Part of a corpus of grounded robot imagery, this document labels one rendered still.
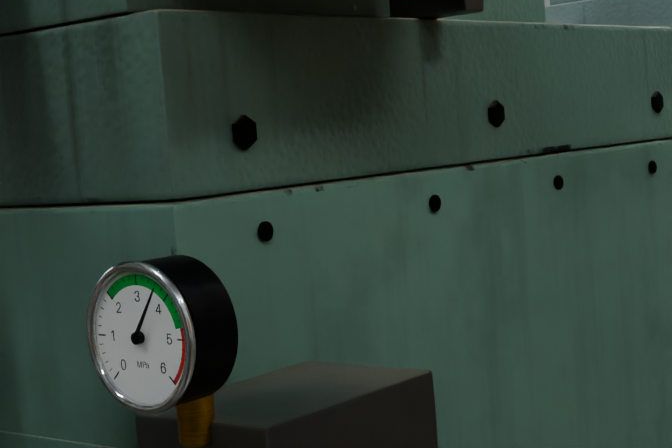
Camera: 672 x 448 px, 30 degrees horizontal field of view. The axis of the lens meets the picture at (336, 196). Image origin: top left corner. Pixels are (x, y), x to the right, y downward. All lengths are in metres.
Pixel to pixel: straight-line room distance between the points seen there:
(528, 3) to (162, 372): 0.64
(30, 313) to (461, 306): 0.26
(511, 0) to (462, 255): 0.34
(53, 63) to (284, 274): 0.16
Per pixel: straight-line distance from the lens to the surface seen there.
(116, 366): 0.53
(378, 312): 0.70
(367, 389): 0.57
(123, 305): 0.52
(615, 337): 0.95
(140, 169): 0.60
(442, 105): 0.76
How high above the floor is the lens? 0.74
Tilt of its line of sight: 3 degrees down
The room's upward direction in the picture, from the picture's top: 4 degrees counter-clockwise
